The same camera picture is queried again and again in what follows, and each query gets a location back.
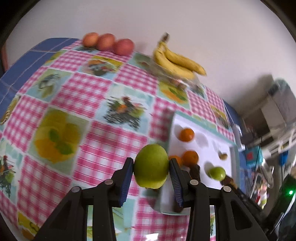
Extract round green apple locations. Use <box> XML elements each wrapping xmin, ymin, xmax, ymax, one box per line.
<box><xmin>208</xmin><ymin>167</ymin><xmax>226</xmax><ymax>182</ymax></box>

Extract orange tangerine with stem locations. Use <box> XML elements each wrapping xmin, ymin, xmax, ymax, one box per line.
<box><xmin>169</xmin><ymin>155</ymin><xmax>183</xmax><ymax>167</ymax></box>

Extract elongated green mango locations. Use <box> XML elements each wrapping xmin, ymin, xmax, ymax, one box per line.
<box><xmin>133</xmin><ymin>144</ymin><xmax>169</xmax><ymax>189</ymax></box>

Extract dark brown wrinkled fruit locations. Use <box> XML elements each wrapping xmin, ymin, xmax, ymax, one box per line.
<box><xmin>220</xmin><ymin>176</ymin><xmax>238</xmax><ymax>189</ymax></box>

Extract small tan round fruit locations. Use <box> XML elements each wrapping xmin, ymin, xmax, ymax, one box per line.
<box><xmin>219</xmin><ymin>153</ymin><xmax>228</xmax><ymax>161</ymax></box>

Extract teal toy box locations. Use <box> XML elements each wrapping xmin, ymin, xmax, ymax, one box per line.
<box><xmin>244</xmin><ymin>146</ymin><xmax>263</xmax><ymax>168</ymax></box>

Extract middle orange tangerine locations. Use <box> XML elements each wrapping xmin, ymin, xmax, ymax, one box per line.
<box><xmin>182</xmin><ymin>150</ymin><xmax>199</xmax><ymax>168</ymax></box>

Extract white foam tray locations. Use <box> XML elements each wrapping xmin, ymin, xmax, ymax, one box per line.
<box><xmin>154</xmin><ymin>113</ymin><xmax>239</xmax><ymax>216</ymax></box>

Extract white power strip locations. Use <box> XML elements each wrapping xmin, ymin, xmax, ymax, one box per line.
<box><xmin>232</xmin><ymin>124</ymin><xmax>245</xmax><ymax>152</ymax></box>

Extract white chair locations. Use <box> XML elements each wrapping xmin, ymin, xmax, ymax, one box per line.
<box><xmin>261</xmin><ymin>120</ymin><xmax>295</xmax><ymax>160</ymax></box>

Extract far orange tangerine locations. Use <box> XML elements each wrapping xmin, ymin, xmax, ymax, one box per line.
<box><xmin>178</xmin><ymin>128</ymin><xmax>195</xmax><ymax>142</ymax></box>

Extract pink checkered fruit tablecloth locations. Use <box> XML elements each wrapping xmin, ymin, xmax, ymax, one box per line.
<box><xmin>1</xmin><ymin>40</ymin><xmax>234</xmax><ymax>240</ymax></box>

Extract clear plastic fruit container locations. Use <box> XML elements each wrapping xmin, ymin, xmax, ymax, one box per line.
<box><xmin>149</xmin><ymin>59</ymin><xmax>202</xmax><ymax>90</ymax></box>

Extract blue tablecloth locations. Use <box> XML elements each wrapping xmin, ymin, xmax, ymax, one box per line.
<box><xmin>1</xmin><ymin>38</ymin><xmax>76</xmax><ymax>114</ymax></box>

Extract upper yellow banana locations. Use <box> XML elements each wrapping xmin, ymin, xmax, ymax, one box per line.
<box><xmin>158</xmin><ymin>33</ymin><xmax>207</xmax><ymax>76</ymax></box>

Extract yellow banana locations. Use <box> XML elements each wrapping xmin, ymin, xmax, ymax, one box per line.
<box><xmin>154</xmin><ymin>48</ymin><xmax>195</xmax><ymax>80</ymax></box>
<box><xmin>158</xmin><ymin>33</ymin><xmax>207</xmax><ymax>76</ymax></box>

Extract lower yellow banana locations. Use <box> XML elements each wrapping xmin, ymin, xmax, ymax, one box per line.
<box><xmin>154</xmin><ymin>48</ymin><xmax>195</xmax><ymax>80</ymax></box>

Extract large red apple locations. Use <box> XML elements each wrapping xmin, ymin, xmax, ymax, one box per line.
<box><xmin>113</xmin><ymin>39</ymin><xmax>134</xmax><ymax>56</ymax></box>

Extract small orange apple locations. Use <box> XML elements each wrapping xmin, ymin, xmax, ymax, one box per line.
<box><xmin>82</xmin><ymin>32</ymin><xmax>99</xmax><ymax>48</ymax></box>

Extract middle red apple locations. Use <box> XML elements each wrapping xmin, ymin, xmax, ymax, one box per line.
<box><xmin>96</xmin><ymin>33</ymin><xmax>115</xmax><ymax>51</ymax></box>

